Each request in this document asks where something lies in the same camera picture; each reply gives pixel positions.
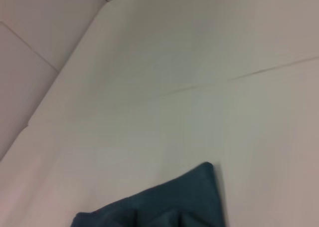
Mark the blue t-shirt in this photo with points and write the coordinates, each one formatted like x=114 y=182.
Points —
x=162 y=202

